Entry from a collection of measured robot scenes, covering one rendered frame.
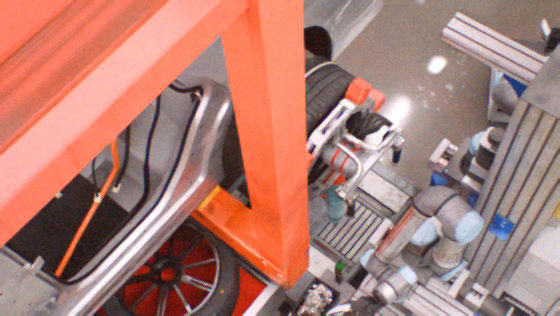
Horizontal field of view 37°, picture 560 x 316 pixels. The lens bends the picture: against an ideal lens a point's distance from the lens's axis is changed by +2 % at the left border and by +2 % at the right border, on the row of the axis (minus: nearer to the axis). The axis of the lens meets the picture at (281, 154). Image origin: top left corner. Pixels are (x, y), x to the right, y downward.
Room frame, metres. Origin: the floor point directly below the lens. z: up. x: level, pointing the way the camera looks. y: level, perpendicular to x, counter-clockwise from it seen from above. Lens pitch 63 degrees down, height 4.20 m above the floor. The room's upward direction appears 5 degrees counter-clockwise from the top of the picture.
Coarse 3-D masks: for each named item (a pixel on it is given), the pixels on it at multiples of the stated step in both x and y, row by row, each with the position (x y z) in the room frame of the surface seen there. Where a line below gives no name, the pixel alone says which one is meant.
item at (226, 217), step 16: (224, 192) 1.66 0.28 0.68; (208, 208) 1.59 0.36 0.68; (224, 208) 1.58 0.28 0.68; (240, 208) 1.56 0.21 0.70; (208, 224) 1.54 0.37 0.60; (224, 224) 1.49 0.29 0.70; (240, 224) 1.46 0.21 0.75; (224, 240) 1.48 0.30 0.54; (240, 240) 1.41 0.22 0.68; (256, 240) 1.35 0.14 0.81; (256, 256) 1.33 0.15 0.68
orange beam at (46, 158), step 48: (192, 0) 1.16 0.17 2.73; (240, 0) 1.21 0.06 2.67; (144, 48) 1.05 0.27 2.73; (192, 48) 1.09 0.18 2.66; (96, 96) 0.94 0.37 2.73; (144, 96) 0.97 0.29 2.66; (48, 144) 0.83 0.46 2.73; (96, 144) 0.87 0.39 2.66; (0, 192) 0.73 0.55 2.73; (48, 192) 0.77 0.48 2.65; (0, 240) 0.67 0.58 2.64
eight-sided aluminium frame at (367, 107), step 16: (368, 96) 1.94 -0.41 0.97; (336, 112) 1.79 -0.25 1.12; (352, 112) 1.79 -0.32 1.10; (368, 112) 1.90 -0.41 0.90; (320, 128) 1.71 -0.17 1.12; (336, 128) 1.72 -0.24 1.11; (320, 144) 1.64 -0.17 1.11; (320, 176) 1.73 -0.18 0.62; (336, 176) 1.73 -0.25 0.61; (320, 192) 1.64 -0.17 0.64
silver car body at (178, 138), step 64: (320, 0) 2.21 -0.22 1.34; (384, 0) 2.61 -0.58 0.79; (192, 64) 1.71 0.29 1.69; (128, 128) 1.72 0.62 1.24; (192, 128) 1.68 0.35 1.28; (64, 192) 1.67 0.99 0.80; (128, 192) 1.65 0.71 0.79; (192, 192) 1.57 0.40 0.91; (0, 256) 1.06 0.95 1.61; (64, 256) 1.36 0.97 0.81; (128, 256) 1.29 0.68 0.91
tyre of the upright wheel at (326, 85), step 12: (312, 60) 2.05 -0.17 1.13; (324, 60) 2.09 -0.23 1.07; (312, 72) 1.97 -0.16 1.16; (324, 72) 1.98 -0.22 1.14; (336, 72) 2.00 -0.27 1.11; (348, 72) 2.04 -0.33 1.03; (312, 84) 1.90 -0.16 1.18; (324, 84) 1.90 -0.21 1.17; (336, 84) 1.91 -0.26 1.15; (348, 84) 1.92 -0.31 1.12; (312, 96) 1.84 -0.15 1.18; (324, 96) 1.84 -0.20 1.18; (336, 96) 1.85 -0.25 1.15; (312, 108) 1.78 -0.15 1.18; (324, 108) 1.79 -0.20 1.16; (312, 120) 1.73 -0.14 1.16; (348, 132) 1.93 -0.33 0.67; (240, 156) 1.71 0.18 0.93; (240, 168) 1.70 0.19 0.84; (324, 168) 1.79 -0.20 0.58; (312, 180) 1.73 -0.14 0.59
